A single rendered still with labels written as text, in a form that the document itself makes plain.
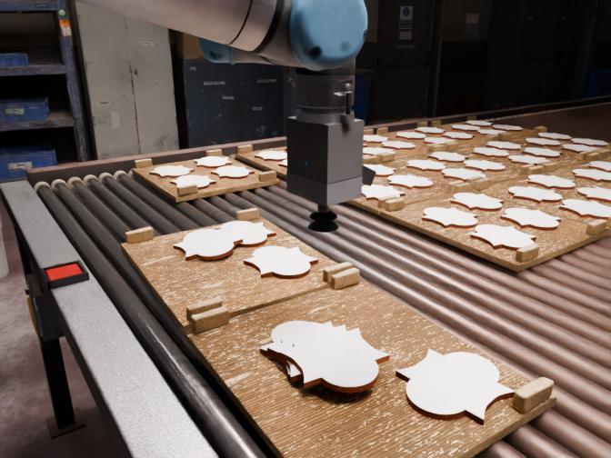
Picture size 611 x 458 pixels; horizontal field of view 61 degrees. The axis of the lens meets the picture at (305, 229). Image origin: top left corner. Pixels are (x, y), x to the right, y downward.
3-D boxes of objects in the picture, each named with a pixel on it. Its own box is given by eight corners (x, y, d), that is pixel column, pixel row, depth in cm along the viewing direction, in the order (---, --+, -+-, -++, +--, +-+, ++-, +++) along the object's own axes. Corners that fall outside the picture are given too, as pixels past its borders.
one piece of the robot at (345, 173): (396, 88, 68) (389, 207, 73) (348, 83, 74) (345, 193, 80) (327, 94, 60) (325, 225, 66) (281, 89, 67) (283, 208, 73)
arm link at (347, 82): (326, 70, 70) (371, 74, 64) (326, 104, 72) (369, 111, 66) (283, 73, 66) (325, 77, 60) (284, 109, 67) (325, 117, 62)
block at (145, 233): (127, 244, 114) (126, 233, 113) (125, 242, 116) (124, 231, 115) (154, 240, 117) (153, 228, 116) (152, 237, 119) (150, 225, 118)
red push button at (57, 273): (52, 287, 100) (50, 281, 99) (46, 275, 104) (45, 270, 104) (85, 279, 103) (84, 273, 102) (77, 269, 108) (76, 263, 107)
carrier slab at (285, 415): (340, 540, 50) (340, 528, 49) (185, 340, 82) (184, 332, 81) (555, 405, 68) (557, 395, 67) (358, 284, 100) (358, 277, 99)
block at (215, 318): (195, 335, 80) (194, 320, 79) (191, 330, 82) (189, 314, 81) (230, 324, 83) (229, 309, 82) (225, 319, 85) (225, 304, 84)
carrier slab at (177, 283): (184, 335, 83) (183, 326, 83) (121, 250, 116) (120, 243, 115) (357, 283, 100) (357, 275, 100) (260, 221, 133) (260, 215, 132)
